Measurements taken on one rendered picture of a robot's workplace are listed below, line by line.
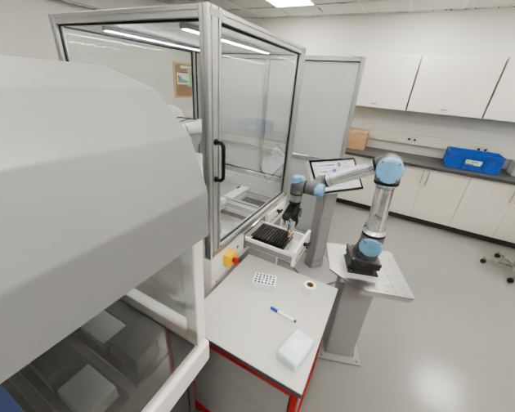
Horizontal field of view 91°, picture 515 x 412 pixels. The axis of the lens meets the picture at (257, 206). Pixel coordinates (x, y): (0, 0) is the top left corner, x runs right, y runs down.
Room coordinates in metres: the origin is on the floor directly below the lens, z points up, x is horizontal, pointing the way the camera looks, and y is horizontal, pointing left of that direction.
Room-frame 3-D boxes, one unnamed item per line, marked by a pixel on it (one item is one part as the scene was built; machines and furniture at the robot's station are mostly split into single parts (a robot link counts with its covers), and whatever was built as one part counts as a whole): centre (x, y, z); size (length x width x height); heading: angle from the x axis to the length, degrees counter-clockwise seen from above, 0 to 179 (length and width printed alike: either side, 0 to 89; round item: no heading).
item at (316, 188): (1.35, -0.32, 1.25); 0.11 x 0.11 x 0.08; 65
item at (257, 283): (1.07, -0.07, 0.78); 0.12 x 0.08 x 0.04; 80
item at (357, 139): (4.33, -1.52, 1.04); 0.41 x 0.32 x 0.28; 62
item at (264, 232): (1.38, -0.11, 0.87); 0.22 x 0.18 x 0.06; 64
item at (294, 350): (0.69, -0.21, 0.78); 0.15 x 0.10 x 0.04; 141
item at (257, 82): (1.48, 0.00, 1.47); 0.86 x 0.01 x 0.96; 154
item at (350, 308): (1.30, -0.69, 0.38); 0.30 x 0.30 x 0.76; 82
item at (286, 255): (1.39, -0.10, 0.86); 0.40 x 0.26 x 0.06; 64
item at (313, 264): (2.17, -0.68, 0.51); 0.50 x 0.45 x 1.02; 26
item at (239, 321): (0.93, -0.09, 0.38); 0.62 x 0.58 x 0.76; 154
